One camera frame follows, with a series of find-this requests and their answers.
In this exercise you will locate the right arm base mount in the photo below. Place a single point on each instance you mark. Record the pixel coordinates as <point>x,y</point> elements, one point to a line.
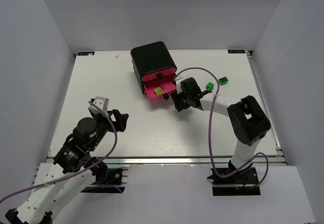
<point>235,185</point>

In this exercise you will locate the yellow-green lego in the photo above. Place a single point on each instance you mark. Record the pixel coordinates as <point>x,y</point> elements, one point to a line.
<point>158,91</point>

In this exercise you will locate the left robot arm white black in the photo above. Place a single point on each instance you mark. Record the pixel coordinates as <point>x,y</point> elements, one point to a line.
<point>73,169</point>

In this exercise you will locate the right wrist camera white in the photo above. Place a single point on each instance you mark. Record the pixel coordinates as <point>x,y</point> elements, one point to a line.
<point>178,81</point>

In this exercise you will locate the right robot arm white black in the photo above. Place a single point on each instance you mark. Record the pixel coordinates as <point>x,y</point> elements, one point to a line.
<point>248,120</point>

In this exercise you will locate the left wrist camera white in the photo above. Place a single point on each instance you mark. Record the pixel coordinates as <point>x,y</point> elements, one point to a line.
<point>98,105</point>

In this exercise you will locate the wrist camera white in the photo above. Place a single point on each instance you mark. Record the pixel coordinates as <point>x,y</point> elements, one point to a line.
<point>98,105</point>
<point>178,81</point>

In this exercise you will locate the green square lego brick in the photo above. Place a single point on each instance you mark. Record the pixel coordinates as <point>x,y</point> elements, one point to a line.
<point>223,80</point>

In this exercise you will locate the right blue corner label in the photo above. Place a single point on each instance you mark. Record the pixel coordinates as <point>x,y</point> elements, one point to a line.
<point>236,51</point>

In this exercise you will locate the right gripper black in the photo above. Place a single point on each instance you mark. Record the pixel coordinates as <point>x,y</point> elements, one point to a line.
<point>181,100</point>

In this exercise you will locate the left blue corner label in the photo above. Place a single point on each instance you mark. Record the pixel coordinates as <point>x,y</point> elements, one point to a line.
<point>85,53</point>

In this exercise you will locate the green small lego piece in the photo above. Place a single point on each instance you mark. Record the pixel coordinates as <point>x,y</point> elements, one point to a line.
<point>209,86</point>

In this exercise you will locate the pink top drawer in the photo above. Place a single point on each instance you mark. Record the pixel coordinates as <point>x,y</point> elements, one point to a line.
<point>158,74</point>

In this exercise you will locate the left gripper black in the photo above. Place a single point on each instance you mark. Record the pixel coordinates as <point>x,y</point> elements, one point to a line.
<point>112,121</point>

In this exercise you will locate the blue corner label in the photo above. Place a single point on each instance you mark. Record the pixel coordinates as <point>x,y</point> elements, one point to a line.
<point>236,51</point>
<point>85,53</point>

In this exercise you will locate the aluminium front rail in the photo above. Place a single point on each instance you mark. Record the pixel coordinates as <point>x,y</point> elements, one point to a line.
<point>279,159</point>

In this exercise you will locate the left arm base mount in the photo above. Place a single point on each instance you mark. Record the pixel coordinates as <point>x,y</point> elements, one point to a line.
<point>106,179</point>

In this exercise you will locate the black drawer cabinet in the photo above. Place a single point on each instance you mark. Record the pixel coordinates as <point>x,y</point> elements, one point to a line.
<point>150,58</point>

